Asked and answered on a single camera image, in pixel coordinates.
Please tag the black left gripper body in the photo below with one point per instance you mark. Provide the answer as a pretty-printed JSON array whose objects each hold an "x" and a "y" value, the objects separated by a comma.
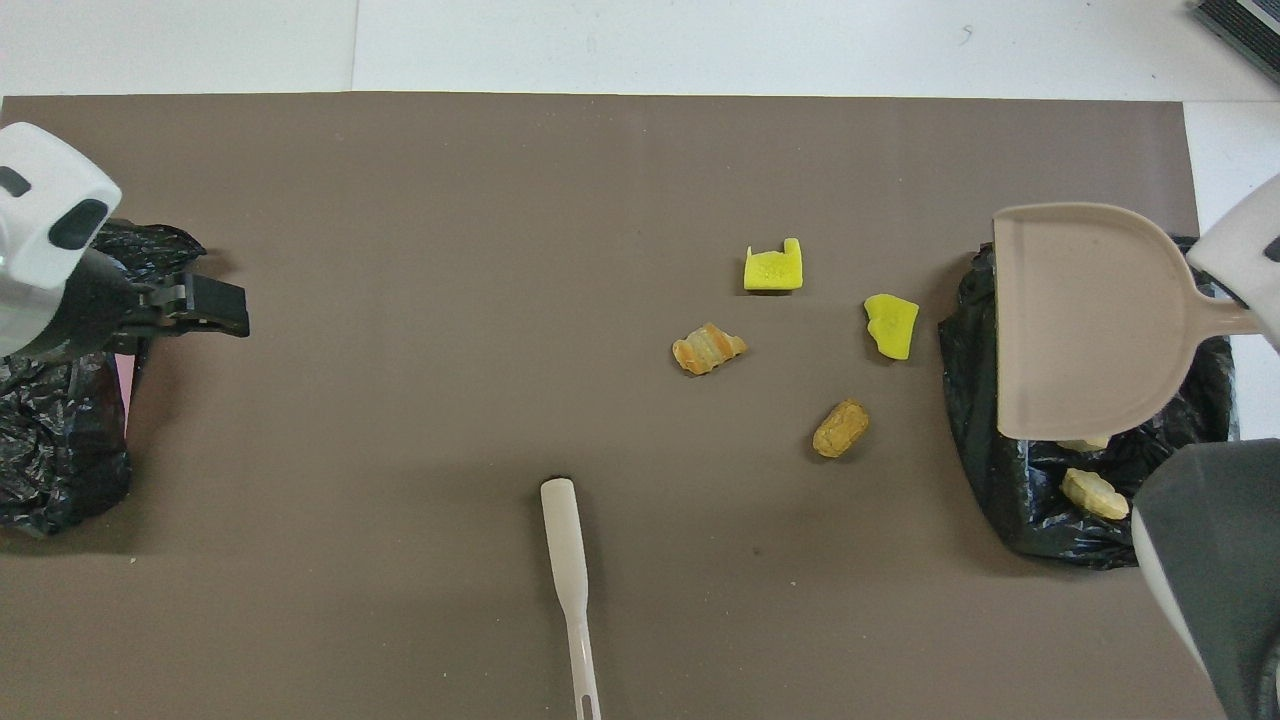
[{"x": 90, "y": 310}]

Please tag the beige hand brush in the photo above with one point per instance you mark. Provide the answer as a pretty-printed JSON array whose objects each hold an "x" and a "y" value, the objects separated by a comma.
[{"x": 565, "y": 540}]

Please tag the striped bread piece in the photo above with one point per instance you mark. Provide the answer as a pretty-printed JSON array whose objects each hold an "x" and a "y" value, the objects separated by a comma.
[
  {"x": 1095, "y": 495},
  {"x": 708, "y": 350}
]

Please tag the notched yellow sponge piece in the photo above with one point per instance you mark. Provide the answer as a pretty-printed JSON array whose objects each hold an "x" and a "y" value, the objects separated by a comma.
[{"x": 770, "y": 272}]

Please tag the yellow sponge chunk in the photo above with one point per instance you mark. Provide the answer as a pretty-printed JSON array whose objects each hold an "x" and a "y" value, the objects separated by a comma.
[{"x": 893, "y": 330}]

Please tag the beige plastic dustpan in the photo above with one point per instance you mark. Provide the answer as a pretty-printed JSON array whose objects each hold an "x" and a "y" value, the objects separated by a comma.
[{"x": 1090, "y": 320}]

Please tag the pale bread chunk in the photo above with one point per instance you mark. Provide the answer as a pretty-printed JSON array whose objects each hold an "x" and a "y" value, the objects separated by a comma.
[{"x": 1085, "y": 443}]

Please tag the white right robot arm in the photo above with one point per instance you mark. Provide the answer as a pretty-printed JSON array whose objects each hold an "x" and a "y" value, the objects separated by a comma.
[{"x": 1220, "y": 560}]

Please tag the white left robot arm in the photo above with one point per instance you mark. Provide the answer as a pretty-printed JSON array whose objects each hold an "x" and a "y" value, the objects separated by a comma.
[{"x": 40, "y": 200}]

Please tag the pink plastic bin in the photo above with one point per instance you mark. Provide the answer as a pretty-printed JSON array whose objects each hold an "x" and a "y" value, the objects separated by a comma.
[{"x": 125, "y": 385}]

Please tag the black trash bag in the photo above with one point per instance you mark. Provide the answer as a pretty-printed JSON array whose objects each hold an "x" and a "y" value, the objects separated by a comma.
[
  {"x": 50, "y": 450},
  {"x": 970, "y": 400}
]

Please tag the brown table mat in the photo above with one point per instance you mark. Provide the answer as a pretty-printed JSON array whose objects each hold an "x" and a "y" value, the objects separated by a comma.
[{"x": 400, "y": 300}]

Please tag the black ribbed panel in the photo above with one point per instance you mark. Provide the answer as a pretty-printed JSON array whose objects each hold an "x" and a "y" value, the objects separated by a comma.
[{"x": 1245, "y": 30}]

